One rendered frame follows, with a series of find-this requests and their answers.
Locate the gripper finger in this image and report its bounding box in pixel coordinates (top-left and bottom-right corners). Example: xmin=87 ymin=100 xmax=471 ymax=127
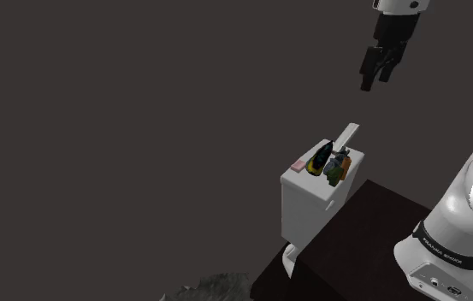
xmin=359 ymin=45 xmax=388 ymax=92
xmin=378 ymin=41 xmax=409 ymax=83

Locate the white flat remote control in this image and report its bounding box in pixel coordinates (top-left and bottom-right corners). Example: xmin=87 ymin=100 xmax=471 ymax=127
xmin=333 ymin=122 xmax=361 ymax=156

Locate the grey green orange toy figure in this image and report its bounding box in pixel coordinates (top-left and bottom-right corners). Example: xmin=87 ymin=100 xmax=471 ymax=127
xmin=323 ymin=146 xmax=352 ymax=187

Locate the black and yellow shoe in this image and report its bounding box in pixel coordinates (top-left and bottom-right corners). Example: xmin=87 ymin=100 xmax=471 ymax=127
xmin=305 ymin=140 xmax=334 ymax=177

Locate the white toilet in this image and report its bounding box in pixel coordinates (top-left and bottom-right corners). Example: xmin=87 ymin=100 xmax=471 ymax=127
xmin=280 ymin=139 xmax=365 ymax=279

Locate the dark robot stand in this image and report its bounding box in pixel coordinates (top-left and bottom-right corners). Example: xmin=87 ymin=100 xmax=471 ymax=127
xmin=249 ymin=179 xmax=473 ymax=301

